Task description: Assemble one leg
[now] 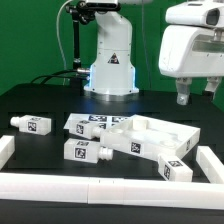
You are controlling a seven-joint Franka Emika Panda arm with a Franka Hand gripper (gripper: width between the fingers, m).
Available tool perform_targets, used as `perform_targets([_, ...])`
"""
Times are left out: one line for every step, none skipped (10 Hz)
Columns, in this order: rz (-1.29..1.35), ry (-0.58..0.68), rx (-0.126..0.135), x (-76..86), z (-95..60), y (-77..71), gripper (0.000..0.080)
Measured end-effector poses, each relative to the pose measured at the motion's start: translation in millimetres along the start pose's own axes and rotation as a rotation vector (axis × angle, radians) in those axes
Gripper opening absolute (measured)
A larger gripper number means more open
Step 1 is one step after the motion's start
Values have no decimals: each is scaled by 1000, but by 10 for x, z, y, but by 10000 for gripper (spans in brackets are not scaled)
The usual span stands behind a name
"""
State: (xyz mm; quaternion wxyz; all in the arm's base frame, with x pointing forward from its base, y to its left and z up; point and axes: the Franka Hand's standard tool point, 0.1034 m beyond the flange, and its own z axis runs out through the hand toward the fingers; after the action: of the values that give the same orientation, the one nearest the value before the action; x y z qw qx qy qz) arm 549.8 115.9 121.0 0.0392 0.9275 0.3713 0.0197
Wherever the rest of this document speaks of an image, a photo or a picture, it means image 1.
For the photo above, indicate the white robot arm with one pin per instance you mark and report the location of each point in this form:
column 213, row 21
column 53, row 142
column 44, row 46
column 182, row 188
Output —
column 112, row 76

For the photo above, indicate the white front fence bar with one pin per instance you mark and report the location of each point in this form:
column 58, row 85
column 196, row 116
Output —
column 94, row 190

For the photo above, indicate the black camera stand pole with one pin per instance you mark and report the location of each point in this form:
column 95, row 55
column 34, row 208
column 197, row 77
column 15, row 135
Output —
column 81, row 14

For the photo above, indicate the white left fence bar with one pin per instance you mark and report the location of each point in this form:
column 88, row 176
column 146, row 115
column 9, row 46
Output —
column 7, row 148

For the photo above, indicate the white square tabletop part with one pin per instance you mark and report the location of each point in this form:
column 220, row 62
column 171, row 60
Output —
column 148, row 137

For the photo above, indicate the white right fence bar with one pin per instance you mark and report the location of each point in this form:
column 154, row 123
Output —
column 210, row 165

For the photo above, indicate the white fence bar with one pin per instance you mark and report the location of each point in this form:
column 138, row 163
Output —
column 94, row 190
column 210, row 165
column 7, row 148

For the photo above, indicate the paper sheet with tags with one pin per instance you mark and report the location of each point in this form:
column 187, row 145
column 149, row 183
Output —
column 103, row 120

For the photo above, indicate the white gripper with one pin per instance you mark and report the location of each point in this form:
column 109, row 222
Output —
column 191, row 52

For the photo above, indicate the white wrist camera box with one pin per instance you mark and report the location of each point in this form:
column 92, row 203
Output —
column 204, row 13

